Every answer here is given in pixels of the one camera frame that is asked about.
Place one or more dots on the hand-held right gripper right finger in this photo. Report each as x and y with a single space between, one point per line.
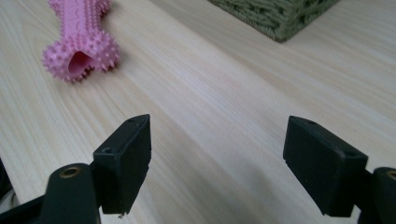
323 168

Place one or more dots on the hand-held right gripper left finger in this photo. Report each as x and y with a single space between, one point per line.
124 165

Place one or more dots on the pink spiky bone chew toy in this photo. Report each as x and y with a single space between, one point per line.
81 40

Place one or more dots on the green woven basket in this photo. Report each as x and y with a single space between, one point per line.
277 15

